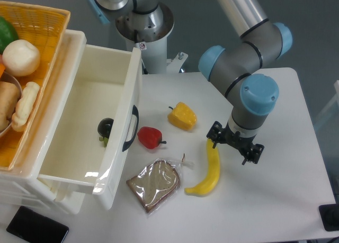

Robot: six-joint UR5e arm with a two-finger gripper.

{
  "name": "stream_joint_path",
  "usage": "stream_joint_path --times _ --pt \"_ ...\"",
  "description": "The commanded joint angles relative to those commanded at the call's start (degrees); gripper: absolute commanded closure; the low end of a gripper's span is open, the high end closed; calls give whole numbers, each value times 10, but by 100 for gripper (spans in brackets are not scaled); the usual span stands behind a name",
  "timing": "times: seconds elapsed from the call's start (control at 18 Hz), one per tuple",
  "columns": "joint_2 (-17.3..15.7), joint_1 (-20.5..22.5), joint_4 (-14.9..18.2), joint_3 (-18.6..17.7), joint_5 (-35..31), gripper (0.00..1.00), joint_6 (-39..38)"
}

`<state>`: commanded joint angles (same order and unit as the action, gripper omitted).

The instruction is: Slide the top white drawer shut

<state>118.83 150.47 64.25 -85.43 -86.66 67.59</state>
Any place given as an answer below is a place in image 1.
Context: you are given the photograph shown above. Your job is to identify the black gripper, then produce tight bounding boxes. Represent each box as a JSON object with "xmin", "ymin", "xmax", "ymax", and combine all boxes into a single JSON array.
[{"xmin": 207, "ymin": 121, "xmax": 264, "ymax": 165}]

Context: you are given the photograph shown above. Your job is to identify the dark drawer handle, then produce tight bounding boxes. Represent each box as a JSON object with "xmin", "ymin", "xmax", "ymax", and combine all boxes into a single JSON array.
[{"xmin": 122, "ymin": 105, "xmax": 139, "ymax": 152}]

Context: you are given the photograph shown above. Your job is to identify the black smartphone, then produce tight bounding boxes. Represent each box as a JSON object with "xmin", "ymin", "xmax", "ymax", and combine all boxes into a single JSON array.
[{"xmin": 6, "ymin": 206, "xmax": 69, "ymax": 243}]

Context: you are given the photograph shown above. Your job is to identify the red bell pepper toy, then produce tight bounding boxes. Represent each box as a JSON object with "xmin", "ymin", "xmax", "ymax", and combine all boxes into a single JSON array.
[{"xmin": 137, "ymin": 127, "xmax": 167, "ymax": 149}]

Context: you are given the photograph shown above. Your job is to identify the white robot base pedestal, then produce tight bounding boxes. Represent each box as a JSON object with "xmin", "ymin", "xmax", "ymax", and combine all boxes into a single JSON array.
[{"xmin": 115, "ymin": 3, "xmax": 188, "ymax": 74}]

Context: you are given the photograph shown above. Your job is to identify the yellow wicker basket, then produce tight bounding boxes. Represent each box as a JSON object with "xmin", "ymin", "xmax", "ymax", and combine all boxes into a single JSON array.
[{"xmin": 1, "ymin": 1, "xmax": 70, "ymax": 171}]

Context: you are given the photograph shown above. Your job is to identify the yellow bell pepper toy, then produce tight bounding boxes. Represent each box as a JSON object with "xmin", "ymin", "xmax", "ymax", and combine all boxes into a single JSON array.
[{"xmin": 167, "ymin": 102, "xmax": 197, "ymax": 131}]

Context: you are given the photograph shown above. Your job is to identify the white drawer cabinet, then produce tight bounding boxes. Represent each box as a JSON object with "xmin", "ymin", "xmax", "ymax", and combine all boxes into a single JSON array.
[{"xmin": 1, "ymin": 30, "xmax": 86, "ymax": 214}]

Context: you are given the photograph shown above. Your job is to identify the bagged bread slice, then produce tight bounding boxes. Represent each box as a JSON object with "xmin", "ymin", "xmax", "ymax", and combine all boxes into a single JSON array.
[{"xmin": 126, "ymin": 155, "xmax": 194, "ymax": 214}]

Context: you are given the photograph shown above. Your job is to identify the white top drawer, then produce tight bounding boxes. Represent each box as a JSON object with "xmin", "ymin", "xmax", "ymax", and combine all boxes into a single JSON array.
[{"xmin": 39, "ymin": 45, "xmax": 142, "ymax": 210}]

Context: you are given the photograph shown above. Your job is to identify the tan potato toy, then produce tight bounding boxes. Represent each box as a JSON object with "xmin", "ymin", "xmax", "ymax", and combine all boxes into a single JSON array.
[{"xmin": 0, "ymin": 81, "xmax": 20, "ymax": 131}]

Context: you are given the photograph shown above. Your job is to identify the white peanut shaped toy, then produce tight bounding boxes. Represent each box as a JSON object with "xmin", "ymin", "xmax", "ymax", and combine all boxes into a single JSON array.
[{"xmin": 11, "ymin": 82, "xmax": 40, "ymax": 132}]

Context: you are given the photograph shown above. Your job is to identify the black device at edge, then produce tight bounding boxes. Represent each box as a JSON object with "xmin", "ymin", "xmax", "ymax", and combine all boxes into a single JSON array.
[{"xmin": 318, "ymin": 204, "xmax": 338, "ymax": 231}]

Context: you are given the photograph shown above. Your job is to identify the dark eggplant toy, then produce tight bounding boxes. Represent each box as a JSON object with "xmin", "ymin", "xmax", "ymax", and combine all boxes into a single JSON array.
[{"xmin": 97, "ymin": 118, "xmax": 114, "ymax": 147}]

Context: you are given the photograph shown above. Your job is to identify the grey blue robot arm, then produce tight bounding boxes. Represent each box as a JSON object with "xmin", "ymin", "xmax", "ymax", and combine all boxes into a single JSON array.
[{"xmin": 88, "ymin": 0, "xmax": 293, "ymax": 163}]

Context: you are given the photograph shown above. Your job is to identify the green pepper toy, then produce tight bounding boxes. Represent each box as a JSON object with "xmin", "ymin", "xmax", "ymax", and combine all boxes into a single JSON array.
[{"xmin": 0, "ymin": 16, "xmax": 19, "ymax": 54}]

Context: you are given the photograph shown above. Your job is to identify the yellow banana toy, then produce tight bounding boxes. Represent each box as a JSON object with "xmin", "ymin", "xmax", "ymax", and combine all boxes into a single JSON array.
[{"xmin": 184, "ymin": 139, "xmax": 221, "ymax": 196}]

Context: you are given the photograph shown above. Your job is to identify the white round bun toy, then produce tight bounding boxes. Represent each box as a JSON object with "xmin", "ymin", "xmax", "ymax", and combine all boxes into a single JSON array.
[{"xmin": 2, "ymin": 39, "xmax": 40, "ymax": 77}]

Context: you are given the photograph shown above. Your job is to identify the metal bowl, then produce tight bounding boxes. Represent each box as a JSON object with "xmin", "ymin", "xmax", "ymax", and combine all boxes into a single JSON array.
[{"xmin": 1, "ymin": 72, "xmax": 22, "ymax": 138}]

